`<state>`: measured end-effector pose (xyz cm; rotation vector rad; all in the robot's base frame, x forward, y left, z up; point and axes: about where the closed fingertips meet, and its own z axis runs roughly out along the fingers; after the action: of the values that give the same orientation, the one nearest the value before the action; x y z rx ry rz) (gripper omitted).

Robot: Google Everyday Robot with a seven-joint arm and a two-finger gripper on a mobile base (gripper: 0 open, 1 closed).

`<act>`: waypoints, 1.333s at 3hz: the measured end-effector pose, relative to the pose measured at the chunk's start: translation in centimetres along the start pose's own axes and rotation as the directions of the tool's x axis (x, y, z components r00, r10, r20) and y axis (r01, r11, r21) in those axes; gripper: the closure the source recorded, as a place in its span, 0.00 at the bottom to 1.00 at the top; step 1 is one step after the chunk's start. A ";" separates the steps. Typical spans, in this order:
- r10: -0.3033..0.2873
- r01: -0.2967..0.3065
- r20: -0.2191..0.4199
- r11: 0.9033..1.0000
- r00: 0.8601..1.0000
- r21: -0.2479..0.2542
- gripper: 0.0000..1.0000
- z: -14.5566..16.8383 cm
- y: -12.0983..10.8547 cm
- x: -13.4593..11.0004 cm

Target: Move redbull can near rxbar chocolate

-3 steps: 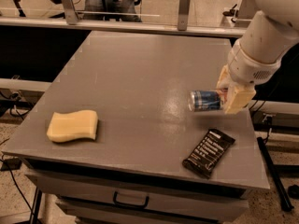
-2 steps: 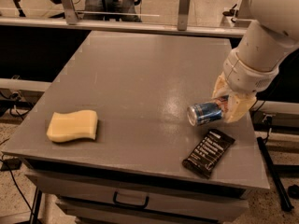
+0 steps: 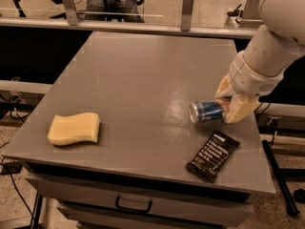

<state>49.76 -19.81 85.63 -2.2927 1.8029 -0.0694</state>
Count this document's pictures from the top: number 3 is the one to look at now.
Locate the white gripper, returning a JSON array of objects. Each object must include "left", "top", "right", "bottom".
[{"left": 214, "top": 50, "right": 285, "bottom": 124}]

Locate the silver blue redbull can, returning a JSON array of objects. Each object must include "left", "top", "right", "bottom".
[{"left": 190, "top": 96, "right": 232, "bottom": 123}]

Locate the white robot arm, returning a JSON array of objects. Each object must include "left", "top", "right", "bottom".
[{"left": 215, "top": 0, "right": 305, "bottom": 123}]

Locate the black rxbar chocolate wrapper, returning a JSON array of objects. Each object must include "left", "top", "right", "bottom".
[{"left": 186, "top": 132, "right": 240, "bottom": 183}]

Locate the grey top drawer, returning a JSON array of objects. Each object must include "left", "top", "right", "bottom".
[{"left": 26, "top": 174, "right": 254, "bottom": 229}]

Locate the grey drawer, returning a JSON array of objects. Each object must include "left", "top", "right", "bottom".
[
  {"left": 56, "top": 202, "right": 230, "bottom": 229},
  {"left": 26, "top": 174, "right": 254, "bottom": 229}
]

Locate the black pole on floor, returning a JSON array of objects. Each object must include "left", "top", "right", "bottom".
[{"left": 262, "top": 140, "right": 300, "bottom": 217}]

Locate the seated person in jeans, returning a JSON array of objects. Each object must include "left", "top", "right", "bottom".
[{"left": 85, "top": 0, "right": 144, "bottom": 23}]

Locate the yellow sponge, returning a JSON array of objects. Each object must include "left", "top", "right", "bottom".
[{"left": 48, "top": 113, "right": 100, "bottom": 146}]

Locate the grey lower drawer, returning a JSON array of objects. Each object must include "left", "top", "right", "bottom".
[{"left": 56, "top": 202, "right": 230, "bottom": 229}]

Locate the black drawer handle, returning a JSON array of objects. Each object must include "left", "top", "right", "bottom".
[{"left": 115, "top": 196, "right": 153, "bottom": 214}]

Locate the grey metal rail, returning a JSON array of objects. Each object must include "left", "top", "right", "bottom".
[{"left": 0, "top": 0, "right": 255, "bottom": 39}]

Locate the black floor cable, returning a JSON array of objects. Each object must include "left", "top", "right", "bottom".
[{"left": 0, "top": 157, "right": 35, "bottom": 219}]

